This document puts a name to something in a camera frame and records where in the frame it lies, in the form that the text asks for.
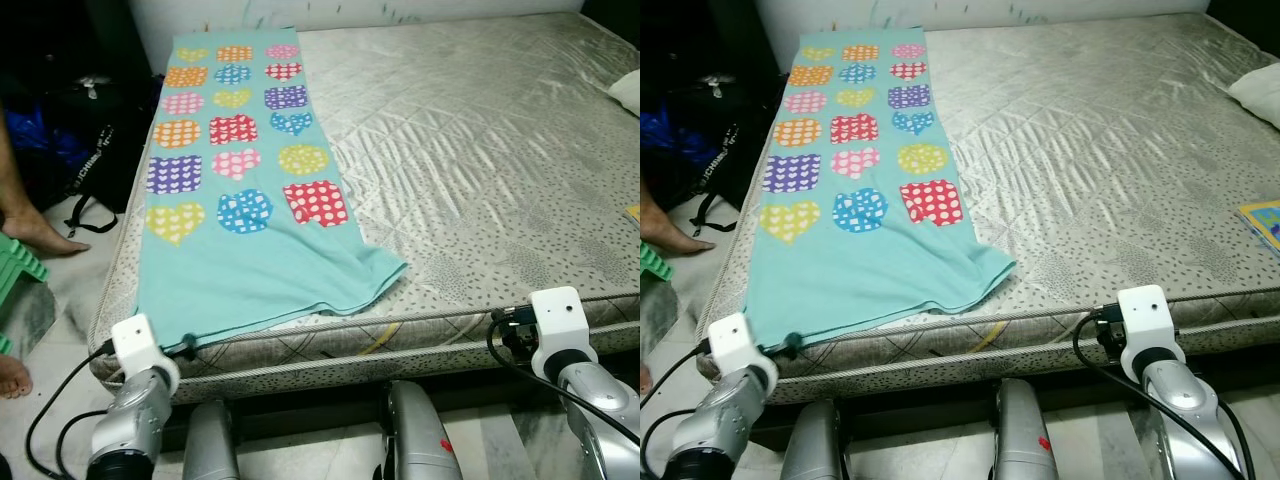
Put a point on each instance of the turquoise blanket with colourful shapes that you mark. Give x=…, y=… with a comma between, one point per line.
x=860, y=270
x=250, y=270

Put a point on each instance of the yellow-edged blue children's book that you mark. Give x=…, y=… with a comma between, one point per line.
x=1262, y=222
x=633, y=212

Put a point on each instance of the white pillow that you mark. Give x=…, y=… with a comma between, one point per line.
x=1258, y=92
x=627, y=90

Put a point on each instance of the grey left robot leg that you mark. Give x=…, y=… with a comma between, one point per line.
x=812, y=440
x=212, y=440

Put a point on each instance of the grey robot leg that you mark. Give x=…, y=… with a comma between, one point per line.
x=420, y=435
x=1025, y=435
x=212, y=440
x=812, y=440

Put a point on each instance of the grey right robot leg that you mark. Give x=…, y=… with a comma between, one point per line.
x=420, y=435
x=1025, y=435

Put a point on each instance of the stacked green plastic stools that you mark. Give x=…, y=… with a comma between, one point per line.
x=655, y=262
x=18, y=270

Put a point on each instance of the seated person in black shorts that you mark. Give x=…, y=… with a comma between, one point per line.
x=30, y=200
x=665, y=225

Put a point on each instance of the grey quilted spotted mattress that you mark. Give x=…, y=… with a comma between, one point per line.
x=480, y=130
x=1100, y=130

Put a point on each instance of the black bag with white print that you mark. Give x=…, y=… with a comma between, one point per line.
x=730, y=140
x=105, y=140

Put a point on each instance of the blue bag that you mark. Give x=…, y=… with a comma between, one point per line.
x=45, y=135
x=675, y=135

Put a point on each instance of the dark wardrobe with small knobs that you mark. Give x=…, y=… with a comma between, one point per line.
x=612, y=18
x=1245, y=20

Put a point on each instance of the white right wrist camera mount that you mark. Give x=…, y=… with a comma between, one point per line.
x=558, y=318
x=1145, y=318

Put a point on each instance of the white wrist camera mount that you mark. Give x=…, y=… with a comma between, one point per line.
x=558, y=318
x=1145, y=318
x=135, y=340
x=738, y=340

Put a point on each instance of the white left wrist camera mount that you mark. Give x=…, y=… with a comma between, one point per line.
x=135, y=340
x=738, y=340

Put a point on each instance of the black bed frame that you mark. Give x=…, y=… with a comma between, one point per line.
x=950, y=400
x=350, y=400

